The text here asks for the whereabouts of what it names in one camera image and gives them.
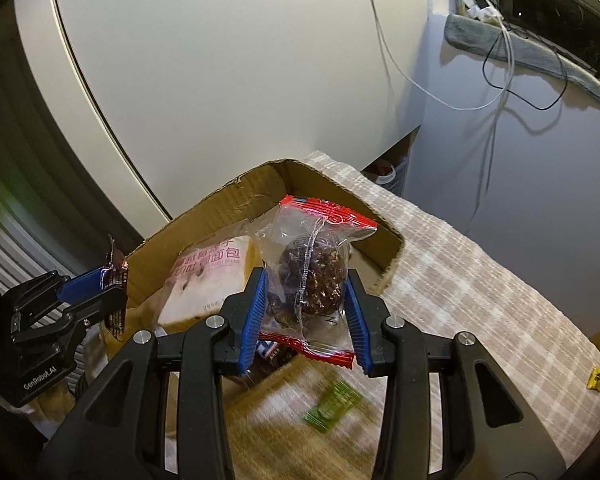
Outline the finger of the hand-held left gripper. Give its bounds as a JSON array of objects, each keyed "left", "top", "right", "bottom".
[
  {"left": 30, "top": 266, "right": 110, "bottom": 306},
  {"left": 55, "top": 287, "right": 128, "bottom": 333}
]

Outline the bread packet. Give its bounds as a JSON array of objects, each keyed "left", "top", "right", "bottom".
[{"left": 155, "top": 234, "right": 263, "bottom": 336}]

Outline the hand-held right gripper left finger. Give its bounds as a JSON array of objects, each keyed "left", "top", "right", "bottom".
[{"left": 40, "top": 266, "right": 270, "bottom": 480}]

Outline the clear red-edged cookie packet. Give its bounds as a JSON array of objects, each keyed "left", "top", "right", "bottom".
[{"left": 252, "top": 195, "right": 378, "bottom": 368}]

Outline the white ribbed panel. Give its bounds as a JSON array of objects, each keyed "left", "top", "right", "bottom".
[{"left": 0, "top": 220, "right": 88, "bottom": 291}]

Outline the brown chocolate bar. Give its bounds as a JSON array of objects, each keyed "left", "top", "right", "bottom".
[
  {"left": 254, "top": 337, "right": 301, "bottom": 366},
  {"left": 102, "top": 234, "right": 131, "bottom": 336}
]

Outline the white charging cable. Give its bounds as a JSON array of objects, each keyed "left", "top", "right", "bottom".
[{"left": 470, "top": 20, "right": 516, "bottom": 223}]

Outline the window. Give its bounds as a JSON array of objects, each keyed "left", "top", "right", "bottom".
[{"left": 472, "top": 0, "right": 600, "bottom": 91}]

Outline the grey sill cloth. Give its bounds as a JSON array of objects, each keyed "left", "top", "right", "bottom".
[{"left": 444, "top": 12, "right": 600, "bottom": 111}]

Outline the person's left forearm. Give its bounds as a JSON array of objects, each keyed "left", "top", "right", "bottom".
[{"left": 0, "top": 385, "right": 81, "bottom": 436}]

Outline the white wardrobe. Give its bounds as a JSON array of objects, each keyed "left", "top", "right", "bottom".
[{"left": 12, "top": 0, "right": 431, "bottom": 221}]

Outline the cardboard box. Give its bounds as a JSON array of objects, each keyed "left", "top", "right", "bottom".
[{"left": 100, "top": 158, "right": 406, "bottom": 403}]

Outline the black cable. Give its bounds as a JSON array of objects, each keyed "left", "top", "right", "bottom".
[{"left": 482, "top": 25, "right": 568, "bottom": 111}]

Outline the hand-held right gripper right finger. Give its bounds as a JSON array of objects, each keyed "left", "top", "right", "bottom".
[{"left": 344, "top": 270, "right": 566, "bottom": 480}]

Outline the white power strip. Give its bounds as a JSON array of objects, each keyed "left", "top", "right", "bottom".
[{"left": 455, "top": 0, "right": 503, "bottom": 26}]

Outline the green snack packet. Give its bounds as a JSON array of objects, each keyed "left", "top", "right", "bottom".
[{"left": 302, "top": 379, "right": 363, "bottom": 433}]

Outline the thin white cable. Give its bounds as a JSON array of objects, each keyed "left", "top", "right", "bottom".
[{"left": 361, "top": 0, "right": 511, "bottom": 111}]

